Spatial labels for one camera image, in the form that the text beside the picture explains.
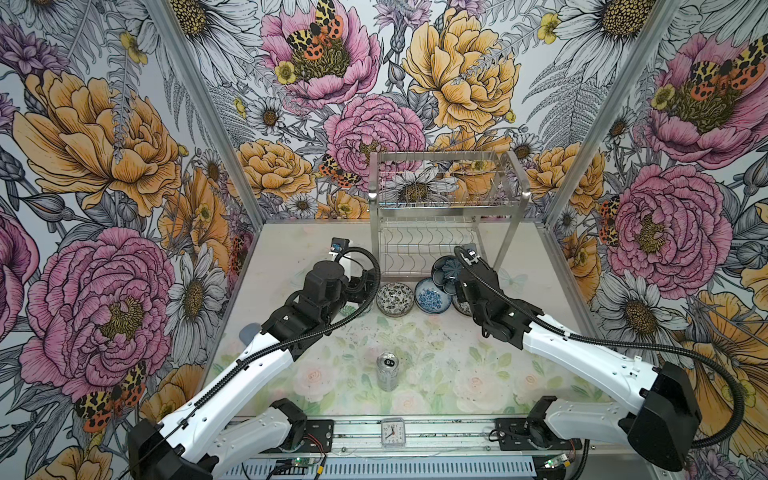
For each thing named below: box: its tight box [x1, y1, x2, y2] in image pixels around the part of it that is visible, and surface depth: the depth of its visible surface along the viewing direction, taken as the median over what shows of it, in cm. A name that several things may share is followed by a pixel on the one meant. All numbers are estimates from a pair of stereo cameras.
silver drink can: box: [376, 351, 399, 392], surface depth 73 cm
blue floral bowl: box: [414, 277, 452, 314], surface depth 97 cm
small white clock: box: [381, 417, 406, 449], surface depth 75 cm
